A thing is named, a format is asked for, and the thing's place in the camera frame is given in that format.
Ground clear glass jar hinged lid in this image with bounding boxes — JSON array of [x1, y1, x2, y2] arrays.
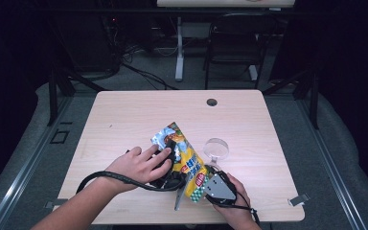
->
[[202, 137, 230, 175]]

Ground right hand-held gripper black cable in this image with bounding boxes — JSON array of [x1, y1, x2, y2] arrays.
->
[[205, 191, 262, 225]]

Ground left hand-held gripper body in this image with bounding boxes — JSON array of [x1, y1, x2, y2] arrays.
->
[[148, 159, 190, 212]]

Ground white desk foot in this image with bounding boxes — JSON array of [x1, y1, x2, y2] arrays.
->
[[248, 64, 259, 81]]

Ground left hand-held gripper black cable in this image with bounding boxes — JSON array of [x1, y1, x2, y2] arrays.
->
[[76, 171, 188, 195]]

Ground white background desk top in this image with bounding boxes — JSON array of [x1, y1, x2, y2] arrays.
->
[[156, 0, 296, 9]]

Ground white desk leg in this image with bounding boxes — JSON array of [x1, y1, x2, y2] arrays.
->
[[174, 16, 185, 82]]

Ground black metal stand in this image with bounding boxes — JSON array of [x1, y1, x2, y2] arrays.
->
[[46, 68, 106, 127], [262, 66, 320, 130]]

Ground grey tape strip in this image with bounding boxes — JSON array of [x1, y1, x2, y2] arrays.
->
[[287, 193, 311, 207], [44, 198, 65, 210]]

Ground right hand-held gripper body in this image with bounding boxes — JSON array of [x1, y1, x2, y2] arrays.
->
[[203, 171, 238, 206]]

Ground yellow spout pouch green cap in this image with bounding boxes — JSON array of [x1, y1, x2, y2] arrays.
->
[[150, 121, 210, 203]]

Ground person's left hand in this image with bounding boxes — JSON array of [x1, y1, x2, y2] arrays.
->
[[104, 144, 173, 193]]

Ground aluminium floor rail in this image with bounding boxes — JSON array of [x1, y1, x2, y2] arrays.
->
[[295, 99, 368, 230], [0, 95, 73, 230]]

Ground black floor cables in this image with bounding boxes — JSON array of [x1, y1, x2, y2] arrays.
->
[[121, 61, 178, 91]]

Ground person's right hand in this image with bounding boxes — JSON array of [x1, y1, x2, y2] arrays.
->
[[214, 173, 253, 221]]

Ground black folding chair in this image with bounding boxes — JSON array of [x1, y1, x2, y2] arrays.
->
[[203, 12, 277, 90]]

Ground hand-held gripper black cable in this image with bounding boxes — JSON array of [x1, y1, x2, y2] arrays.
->
[[76, 171, 188, 195], [205, 191, 262, 225]]

